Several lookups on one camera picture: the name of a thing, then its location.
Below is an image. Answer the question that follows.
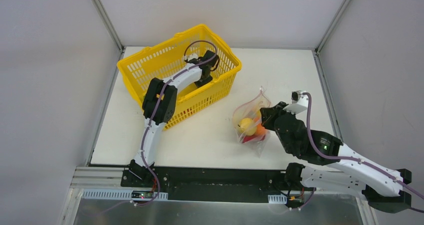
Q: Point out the white slotted cable duct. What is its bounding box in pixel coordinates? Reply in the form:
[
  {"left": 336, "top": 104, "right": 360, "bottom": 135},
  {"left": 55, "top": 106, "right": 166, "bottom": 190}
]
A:
[{"left": 81, "top": 188, "right": 157, "bottom": 202}]

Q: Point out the yellow plastic basket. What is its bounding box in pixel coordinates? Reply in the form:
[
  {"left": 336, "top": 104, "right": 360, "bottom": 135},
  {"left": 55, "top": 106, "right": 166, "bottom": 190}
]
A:
[{"left": 117, "top": 24, "right": 242, "bottom": 130}]

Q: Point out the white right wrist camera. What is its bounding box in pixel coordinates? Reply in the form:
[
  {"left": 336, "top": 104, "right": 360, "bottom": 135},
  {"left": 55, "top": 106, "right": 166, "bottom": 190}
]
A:
[{"left": 283, "top": 90, "right": 309, "bottom": 115}]

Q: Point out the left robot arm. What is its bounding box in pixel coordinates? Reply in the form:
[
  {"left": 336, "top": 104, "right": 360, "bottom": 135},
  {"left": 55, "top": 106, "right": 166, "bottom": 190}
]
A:
[{"left": 129, "top": 50, "right": 220, "bottom": 188}]

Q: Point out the clear zip top bag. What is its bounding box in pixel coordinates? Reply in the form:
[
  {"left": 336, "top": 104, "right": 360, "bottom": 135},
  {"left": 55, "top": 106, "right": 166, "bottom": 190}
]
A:
[{"left": 231, "top": 86, "right": 271, "bottom": 157}]

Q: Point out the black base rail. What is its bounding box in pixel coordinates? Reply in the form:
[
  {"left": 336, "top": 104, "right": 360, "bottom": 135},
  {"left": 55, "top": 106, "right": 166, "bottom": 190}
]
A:
[{"left": 120, "top": 164, "right": 307, "bottom": 203}]

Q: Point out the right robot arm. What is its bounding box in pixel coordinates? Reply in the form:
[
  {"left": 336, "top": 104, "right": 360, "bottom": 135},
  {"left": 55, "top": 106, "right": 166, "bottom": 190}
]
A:
[{"left": 259, "top": 101, "right": 412, "bottom": 214}]

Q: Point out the red chili pepper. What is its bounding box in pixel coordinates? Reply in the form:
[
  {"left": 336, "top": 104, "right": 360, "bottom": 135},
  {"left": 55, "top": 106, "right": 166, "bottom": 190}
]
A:
[{"left": 241, "top": 135, "right": 266, "bottom": 144}]

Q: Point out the pale yellow round fruit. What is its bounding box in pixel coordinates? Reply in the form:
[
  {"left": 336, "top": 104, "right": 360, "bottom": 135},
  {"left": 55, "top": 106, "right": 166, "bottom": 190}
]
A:
[{"left": 237, "top": 117, "right": 257, "bottom": 136}]

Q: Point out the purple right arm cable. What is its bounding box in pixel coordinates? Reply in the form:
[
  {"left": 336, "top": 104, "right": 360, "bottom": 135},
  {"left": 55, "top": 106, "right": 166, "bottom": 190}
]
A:
[{"left": 299, "top": 91, "right": 424, "bottom": 214}]

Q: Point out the orange tangerine with leaf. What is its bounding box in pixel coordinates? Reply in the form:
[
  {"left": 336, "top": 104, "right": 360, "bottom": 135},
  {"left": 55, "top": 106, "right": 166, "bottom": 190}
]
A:
[{"left": 255, "top": 124, "right": 267, "bottom": 137}]

